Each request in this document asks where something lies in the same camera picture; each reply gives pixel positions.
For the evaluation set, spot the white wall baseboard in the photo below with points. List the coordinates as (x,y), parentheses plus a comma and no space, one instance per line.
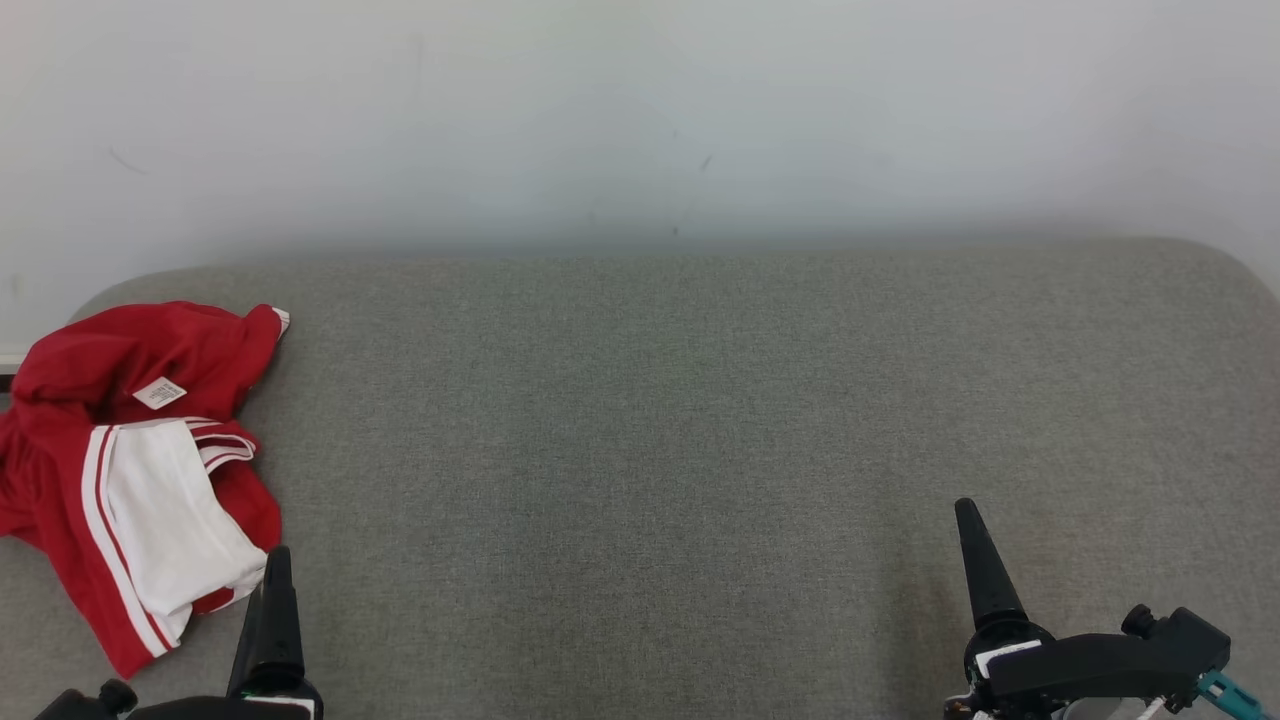
(12,358)

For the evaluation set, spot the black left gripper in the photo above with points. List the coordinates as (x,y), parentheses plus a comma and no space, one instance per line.
(280,705)

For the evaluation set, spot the red shorts with white trim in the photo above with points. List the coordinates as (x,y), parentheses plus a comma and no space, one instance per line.
(130,345)

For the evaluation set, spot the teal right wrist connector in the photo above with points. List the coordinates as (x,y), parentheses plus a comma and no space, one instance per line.
(1228,693)

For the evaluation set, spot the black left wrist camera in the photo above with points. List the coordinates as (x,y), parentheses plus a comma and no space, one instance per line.
(95,700)

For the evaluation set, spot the red jersey with white sleeves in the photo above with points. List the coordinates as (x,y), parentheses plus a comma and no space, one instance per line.
(160,510)

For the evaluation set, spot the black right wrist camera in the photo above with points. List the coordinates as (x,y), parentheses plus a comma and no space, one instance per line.
(1175,650)

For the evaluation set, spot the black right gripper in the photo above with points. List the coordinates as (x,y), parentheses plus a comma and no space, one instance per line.
(1060,665)

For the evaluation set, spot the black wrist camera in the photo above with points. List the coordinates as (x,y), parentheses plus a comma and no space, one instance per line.
(95,700)
(1175,650)

